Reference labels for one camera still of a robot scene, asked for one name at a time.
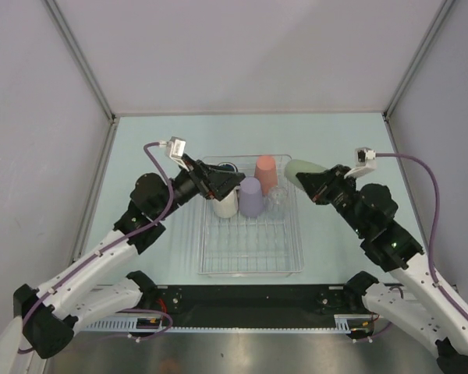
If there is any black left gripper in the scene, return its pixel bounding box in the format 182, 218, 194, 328
154, 153, 243, 220

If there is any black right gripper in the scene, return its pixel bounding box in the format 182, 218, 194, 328
296, 163, 367, 235

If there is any light green plastic cup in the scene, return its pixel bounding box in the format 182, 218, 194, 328
284, 159, 327, 191

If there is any lavender plastic cup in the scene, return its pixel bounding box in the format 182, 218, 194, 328
239, 177, 264, 218

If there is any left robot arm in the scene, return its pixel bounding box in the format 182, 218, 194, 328
13, 155, 245, 358

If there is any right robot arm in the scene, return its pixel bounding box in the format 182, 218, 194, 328
290, 164, 468, 373

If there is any dark blue ceramic mug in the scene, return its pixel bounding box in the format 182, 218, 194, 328
218, 162, 239, 172

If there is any white ceramic mug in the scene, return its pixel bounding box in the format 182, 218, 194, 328
212, 189, 239, 219

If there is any clear glass cup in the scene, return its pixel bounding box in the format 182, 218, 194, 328
266, 185, 289, 219

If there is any pink plastic cup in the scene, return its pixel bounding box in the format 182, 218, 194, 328
254, 155, 278, 196

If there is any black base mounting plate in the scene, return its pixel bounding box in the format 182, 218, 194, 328
134, 284, 379, 329

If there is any white wire dish rack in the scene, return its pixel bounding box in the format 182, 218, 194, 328
195, 154, 304, 277

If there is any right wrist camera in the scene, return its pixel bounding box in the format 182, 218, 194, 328
345, 147, 377, 179

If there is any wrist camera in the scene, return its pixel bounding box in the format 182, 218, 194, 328
159, 136, 186, 164
345, 147, 377, 179

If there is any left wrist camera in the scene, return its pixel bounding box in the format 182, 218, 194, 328
159, 136, 186, 164

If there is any white slotted cable duct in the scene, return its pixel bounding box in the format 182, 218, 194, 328
56, 313, 375, 334

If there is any right aluminium frame post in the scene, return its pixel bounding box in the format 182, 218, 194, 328
382, 0, 457, 122

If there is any aluminium frame post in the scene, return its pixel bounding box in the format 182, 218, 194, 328
382, 0, 457, 122
41, 0, 116, 122

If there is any left aluminium frame post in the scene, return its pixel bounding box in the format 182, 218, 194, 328
41, 0, 116, 122

